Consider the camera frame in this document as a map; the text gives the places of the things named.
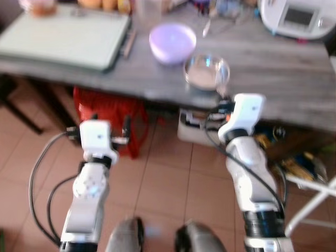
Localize white rice cooker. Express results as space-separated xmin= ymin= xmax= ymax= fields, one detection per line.
xmin=259 ymin=0 xmax=336 ymax=40

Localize wooden chopsticks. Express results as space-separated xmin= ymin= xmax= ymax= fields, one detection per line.
xmin=121 ymin=28 xmax=138 ymax=59

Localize purple plastic bowl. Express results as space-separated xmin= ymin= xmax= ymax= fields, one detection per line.
xmin=149 ymin=23 xmax=197 ymax=66

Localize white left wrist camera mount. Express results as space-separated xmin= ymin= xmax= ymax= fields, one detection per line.
xmin=79 ymin=120 xmax=119 ymax=165

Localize red plastic stool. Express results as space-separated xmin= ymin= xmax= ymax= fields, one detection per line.
xmin=73 ymin=86 xmax=149 ymax=159

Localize clear glass bowl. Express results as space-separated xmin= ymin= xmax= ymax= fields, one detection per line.
xmin=183 ymin=54 xmax=231 ymax=92

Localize pale green tray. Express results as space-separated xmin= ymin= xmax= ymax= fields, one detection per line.
xmin=0 ymin=5 xmax=132 ymax=72

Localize white storage box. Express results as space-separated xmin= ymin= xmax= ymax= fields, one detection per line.
xmin=177 ymin=107 xmax=222 ymax=146

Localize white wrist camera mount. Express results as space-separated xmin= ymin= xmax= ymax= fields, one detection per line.
xmin=217 ymin=93 xmax=266 ymax=143
xmin=79 ymin=120 xmax=119 ymax=165

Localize orange fruits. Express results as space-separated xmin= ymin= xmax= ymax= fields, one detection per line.
xmin=78 ymin=0 xmax=132 ymax=13

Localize white folding table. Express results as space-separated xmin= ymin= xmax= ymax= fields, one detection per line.
xmin=283 ymin=172 xmax=336 ymax=238

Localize pink bowl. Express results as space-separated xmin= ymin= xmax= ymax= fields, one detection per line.
xmin=19 ymin=0 xmax=58 ymax=17

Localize grey robot foot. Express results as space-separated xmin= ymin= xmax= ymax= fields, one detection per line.
xmin=174 ymin=220 xmax=227 ymax=252
xmin=105 ymin=217 xmax=145 ymax=252

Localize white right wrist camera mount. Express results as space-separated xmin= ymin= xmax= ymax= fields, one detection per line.
xmin=217 ymin=93 xmax=266 ymax=143

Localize yellow and blue bag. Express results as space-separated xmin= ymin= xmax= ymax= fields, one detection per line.
xmin=256 ymin=122 xmax=329 ymax=183

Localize grey right robot foot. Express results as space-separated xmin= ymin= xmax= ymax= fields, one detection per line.
xmin=174 ymin=220 xmax=227 ymax=252

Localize dark table leg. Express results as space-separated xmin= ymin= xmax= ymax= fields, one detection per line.
xmin=0 ymin=76 xmax=45 ymax=135

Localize clear plastic cup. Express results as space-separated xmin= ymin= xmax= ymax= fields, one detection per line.
xmin=135 ymin=0 xmax=164 ymax=28

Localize grey left robot foot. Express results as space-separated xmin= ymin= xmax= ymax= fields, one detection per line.
xmin=105 ymin=217 xmax=145 ymax=252

